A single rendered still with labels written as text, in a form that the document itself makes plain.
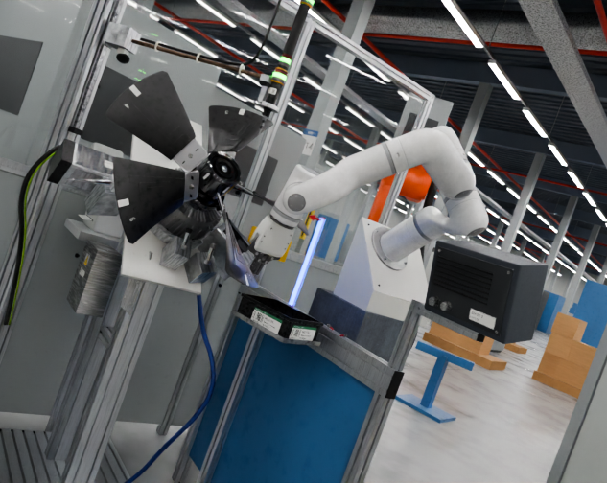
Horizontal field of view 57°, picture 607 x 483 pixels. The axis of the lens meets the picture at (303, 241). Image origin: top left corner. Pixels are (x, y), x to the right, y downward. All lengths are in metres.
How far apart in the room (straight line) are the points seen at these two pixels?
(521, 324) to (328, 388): 0.66
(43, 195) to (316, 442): 1.25
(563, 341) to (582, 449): 7.85
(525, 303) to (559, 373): 9.32
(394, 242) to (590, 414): 1.25
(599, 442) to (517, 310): 1.55
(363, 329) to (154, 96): 1.05
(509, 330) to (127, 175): 1.01
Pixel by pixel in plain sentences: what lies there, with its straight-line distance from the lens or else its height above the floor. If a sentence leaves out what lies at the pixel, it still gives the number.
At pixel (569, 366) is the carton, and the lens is 10.68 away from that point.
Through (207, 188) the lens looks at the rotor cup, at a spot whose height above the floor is 1.15.
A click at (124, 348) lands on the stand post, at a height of 0.59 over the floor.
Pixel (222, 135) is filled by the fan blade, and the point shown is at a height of 1.33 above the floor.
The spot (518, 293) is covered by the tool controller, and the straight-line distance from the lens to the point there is 1.37.
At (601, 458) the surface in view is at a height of 0.64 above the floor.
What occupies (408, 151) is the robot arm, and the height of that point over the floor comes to 1.42.
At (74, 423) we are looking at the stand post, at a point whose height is 0.22.
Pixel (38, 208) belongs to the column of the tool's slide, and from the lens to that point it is 2.17.
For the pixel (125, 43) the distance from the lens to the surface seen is 2.11.
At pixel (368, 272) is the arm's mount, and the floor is 1.06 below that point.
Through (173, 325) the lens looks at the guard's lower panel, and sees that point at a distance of 2.62.
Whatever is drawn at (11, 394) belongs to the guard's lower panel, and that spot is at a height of 0.13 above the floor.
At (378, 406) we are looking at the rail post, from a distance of 1.61.
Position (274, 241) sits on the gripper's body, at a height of 1.08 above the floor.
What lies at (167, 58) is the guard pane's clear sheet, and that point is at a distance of 2.44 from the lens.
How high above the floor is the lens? 1.15
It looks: 2 degrees down
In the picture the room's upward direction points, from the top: 20 degrees clockwise
